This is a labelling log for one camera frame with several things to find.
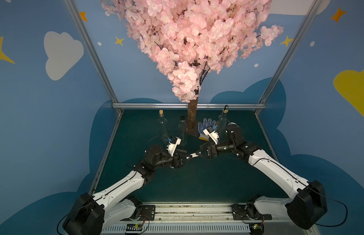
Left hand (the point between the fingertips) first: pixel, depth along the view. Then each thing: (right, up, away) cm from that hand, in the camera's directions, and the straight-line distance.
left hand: (190, 152), depth 74 cm
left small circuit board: (-29, -38, -1) cm, 47 cm away
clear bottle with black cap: (-4, +13, +12) cm, 18 cm away
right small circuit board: (+34, -39, -1) cm, 51 cm away
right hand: (+6, +2, 0) cm, 6 cm away
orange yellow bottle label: (+2, -1, -3) cm, 4 cm away
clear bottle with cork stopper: (-16, +14, +18) cm, 28 cm away
